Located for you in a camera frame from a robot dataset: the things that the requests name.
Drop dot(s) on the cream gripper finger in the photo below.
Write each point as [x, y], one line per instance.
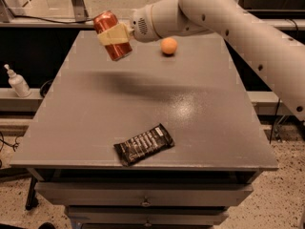
[118, 34]

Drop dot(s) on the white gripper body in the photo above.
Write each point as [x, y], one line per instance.
[141, 25]

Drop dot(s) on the red coke can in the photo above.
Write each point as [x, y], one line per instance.
[104, 21]

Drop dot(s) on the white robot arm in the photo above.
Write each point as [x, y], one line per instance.
[278, 59]

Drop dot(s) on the orange fruit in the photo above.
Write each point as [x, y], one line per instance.
[168, 46]

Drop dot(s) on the grey drawer cabinet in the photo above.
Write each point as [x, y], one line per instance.
[196, 95]

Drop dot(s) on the black snack bar wrapper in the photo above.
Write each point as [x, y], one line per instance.
[144, 145]

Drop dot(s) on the white pump bottle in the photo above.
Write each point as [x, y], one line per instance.
[17, 82]

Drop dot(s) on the top grey drawer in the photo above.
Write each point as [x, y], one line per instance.
[145, 195]

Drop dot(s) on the grey drawer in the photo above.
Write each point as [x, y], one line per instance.
[146, 216]
[145, 195]

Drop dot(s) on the left metal frame post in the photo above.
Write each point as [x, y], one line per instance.
[79, 10]

